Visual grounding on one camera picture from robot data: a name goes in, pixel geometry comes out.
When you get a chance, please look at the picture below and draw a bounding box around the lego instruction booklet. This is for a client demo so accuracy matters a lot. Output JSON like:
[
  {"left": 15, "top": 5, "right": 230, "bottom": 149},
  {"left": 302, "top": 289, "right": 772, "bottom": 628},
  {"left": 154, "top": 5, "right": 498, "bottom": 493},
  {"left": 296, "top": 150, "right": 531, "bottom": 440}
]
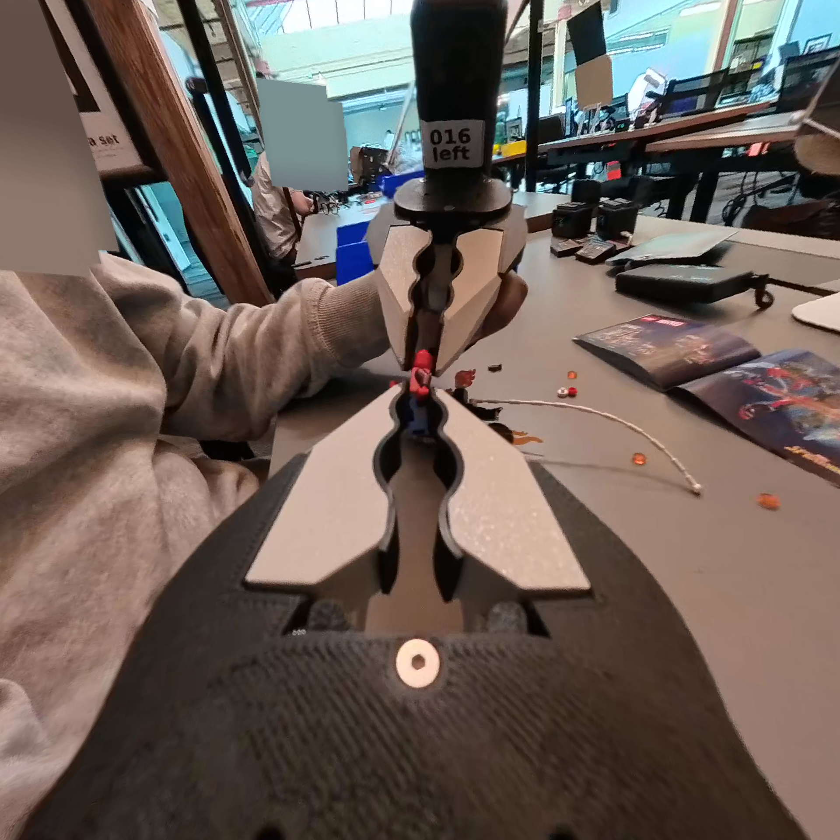
[{"left": 572, "top": 315, "right": 840, "bottom": 488}]

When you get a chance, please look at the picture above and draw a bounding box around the black floor lamp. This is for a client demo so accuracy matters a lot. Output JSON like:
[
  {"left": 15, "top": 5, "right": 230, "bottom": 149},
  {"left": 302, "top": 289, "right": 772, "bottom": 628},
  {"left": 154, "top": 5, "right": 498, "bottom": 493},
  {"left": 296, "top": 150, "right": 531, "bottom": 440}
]
[{"left": 525, "top": 0, "right": 547, "bottom": 193}]

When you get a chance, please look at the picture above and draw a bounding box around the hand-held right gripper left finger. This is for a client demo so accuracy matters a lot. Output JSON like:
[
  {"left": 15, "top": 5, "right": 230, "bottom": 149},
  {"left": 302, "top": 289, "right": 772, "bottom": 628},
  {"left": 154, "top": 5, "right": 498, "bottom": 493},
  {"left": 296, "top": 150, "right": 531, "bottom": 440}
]
[{"left": 244, "top": 385, "right": 404, "bottom": 614}]

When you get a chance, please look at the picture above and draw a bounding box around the black and tan hanging board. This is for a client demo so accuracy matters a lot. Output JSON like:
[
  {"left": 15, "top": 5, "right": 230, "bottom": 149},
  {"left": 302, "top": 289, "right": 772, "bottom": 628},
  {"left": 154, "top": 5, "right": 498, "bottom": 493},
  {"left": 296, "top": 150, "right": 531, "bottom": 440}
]
[{"left": 566, "top": 3, "right": 615, "bottom": 110}]

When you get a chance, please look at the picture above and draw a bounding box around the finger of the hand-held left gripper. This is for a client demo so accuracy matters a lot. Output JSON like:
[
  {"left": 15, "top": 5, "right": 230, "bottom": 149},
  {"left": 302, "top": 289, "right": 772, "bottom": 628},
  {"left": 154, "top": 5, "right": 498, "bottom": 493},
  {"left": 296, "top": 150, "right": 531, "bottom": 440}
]
[
  {"left": 375, "top": 225, "right": 434, "bottom": 370},
  {"left": 430, "top": 228, "right": 508, "bottom": 374}
]

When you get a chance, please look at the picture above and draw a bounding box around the grey flat pouch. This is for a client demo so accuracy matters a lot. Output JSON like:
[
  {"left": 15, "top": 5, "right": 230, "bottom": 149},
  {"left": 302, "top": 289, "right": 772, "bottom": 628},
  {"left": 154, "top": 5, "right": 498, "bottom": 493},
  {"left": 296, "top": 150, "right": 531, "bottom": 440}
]
[{"left": 607, "top": 226, "right": 742, "bottom": 266}]

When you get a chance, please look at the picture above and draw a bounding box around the white lego string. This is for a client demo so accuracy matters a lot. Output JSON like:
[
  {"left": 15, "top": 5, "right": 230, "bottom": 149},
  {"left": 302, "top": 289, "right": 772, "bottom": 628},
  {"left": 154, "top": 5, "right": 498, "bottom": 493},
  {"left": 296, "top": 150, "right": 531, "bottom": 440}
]
[{"left": 470, "top": 396, "right": 703, "bottom": 496}]

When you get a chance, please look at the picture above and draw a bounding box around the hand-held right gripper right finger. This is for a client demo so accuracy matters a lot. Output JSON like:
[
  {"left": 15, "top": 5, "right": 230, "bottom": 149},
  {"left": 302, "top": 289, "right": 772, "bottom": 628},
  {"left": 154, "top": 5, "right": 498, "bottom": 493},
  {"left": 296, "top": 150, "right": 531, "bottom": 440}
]
[{"left": 434, "top": 388, "right": 593, "bottom": 614}]

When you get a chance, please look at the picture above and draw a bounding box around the black case with strap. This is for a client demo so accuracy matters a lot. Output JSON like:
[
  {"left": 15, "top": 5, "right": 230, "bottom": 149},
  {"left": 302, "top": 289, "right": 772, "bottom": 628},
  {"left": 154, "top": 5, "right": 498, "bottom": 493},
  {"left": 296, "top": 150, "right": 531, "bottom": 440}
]
[{"left": 616, "top": 264, "right": 777, "bottom": 309}]

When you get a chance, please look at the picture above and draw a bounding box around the framed black white marker sign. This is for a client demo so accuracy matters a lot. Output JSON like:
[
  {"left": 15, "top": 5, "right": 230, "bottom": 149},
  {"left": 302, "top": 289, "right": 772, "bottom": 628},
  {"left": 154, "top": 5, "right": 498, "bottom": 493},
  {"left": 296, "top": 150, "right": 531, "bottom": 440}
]
[{"left": 46, "top": 0, "right": 161, "bottom": 181}]

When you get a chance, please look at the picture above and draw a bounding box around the wooden post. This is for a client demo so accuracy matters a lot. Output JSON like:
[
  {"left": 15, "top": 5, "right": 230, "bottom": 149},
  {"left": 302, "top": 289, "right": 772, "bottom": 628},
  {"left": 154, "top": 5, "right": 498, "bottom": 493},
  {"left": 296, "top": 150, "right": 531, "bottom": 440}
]
[{"left": 85, "top": 0, "right": 273, "bottom": 306}]

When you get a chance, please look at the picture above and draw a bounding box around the red blue lego minifigure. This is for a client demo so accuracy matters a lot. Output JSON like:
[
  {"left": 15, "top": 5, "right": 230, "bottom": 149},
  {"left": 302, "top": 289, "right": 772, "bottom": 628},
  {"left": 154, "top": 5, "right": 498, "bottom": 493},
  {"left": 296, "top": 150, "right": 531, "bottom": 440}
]
[{"left": 406, "top": 349, "right": 439, "bottom": 442}]

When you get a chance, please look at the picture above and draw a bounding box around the brown background desk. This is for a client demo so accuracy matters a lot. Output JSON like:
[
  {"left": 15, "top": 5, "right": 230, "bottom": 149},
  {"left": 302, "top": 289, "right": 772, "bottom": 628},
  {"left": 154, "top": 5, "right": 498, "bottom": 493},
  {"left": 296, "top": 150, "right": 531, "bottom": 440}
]
[{"left": 492, "top": 98, "right": 815, "bottom": 221}]

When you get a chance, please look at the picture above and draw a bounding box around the person's grey hoodie torso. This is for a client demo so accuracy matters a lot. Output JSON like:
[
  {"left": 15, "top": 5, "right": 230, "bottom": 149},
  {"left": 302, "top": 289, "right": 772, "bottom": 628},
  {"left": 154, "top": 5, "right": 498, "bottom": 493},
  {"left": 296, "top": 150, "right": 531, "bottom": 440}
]
[{"left": 0, "top": 252, "right": 309, "bottom": 840}]

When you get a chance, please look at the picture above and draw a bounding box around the person's left hand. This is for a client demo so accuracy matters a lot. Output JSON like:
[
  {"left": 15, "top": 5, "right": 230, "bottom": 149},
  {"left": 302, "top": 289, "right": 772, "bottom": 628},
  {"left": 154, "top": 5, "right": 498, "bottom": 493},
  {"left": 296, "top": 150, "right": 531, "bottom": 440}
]
[{"left": 476, "top": 272, "right": 530, "bottom": 347}]

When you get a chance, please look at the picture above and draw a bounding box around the black lego motorcycle with rider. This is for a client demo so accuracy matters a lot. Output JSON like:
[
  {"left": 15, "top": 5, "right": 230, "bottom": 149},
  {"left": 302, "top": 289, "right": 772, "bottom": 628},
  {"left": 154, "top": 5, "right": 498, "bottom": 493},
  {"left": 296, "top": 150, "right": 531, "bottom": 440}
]
[{"left": 451, "top": 367, "right": 519, "bottom": 434}]

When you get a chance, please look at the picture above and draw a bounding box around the silver laptop stand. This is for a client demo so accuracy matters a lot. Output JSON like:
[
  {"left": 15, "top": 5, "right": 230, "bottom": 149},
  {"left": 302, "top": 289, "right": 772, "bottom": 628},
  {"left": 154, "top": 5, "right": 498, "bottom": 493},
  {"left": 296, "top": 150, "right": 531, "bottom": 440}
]
[{"left": 791, "top": 118, "right": 840, "bottom": 333}]

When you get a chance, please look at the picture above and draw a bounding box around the black metal stand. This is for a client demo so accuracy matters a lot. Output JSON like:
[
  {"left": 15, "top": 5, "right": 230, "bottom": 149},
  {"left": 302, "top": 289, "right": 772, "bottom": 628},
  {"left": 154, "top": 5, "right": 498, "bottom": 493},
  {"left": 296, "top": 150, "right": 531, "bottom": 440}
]
[{"left": 177, "top": 0, "right": 257, "bottom": 198}]

